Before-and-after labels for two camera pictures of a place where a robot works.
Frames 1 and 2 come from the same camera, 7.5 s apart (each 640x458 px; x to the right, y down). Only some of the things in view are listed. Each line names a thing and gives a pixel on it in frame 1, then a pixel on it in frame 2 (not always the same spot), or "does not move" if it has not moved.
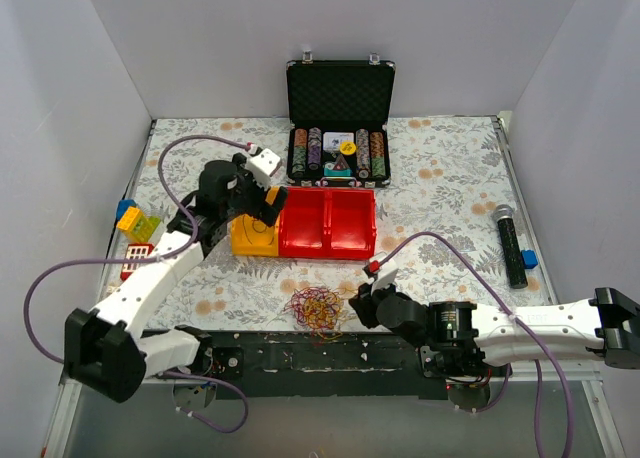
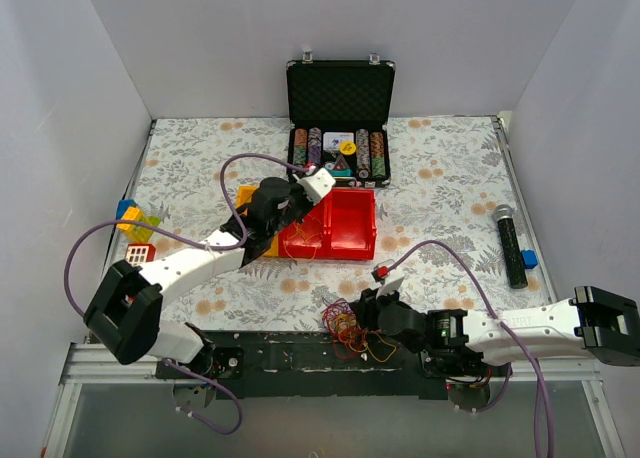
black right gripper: [364, 305] does not move
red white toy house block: [135, 251] does not move
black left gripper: [261, 201] → [304, 204]
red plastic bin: [303, 222] does not move
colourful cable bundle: [319, 309] → [342, 325]
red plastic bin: [351, 223] does not move
